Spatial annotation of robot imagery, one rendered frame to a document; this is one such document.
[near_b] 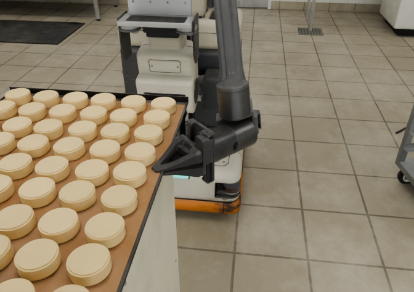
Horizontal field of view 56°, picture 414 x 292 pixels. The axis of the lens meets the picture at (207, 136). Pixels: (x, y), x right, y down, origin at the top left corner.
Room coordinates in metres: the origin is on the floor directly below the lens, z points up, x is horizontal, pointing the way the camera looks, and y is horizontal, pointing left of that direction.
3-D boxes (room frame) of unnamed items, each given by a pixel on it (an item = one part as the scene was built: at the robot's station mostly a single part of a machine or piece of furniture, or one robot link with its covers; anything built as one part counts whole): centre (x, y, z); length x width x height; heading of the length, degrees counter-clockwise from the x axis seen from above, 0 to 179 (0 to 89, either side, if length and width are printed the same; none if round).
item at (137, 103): (0.71, 0.15, 0.91); 0.05 x 0.05 x 0.02
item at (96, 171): (0.48, 0.18, 0.91); 0.05 x 0.05 x 0.02
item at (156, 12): (1.36, 0.16, 0.87); 0.28 x 0.16 x 0.22; 83
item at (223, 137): (0.57, -0.01, 0.90); 0.07 x 0.07 x 0.10; 38
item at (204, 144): (0.53, 0.05, 0.91); 0.09 x 0.07 x 0.07; 128
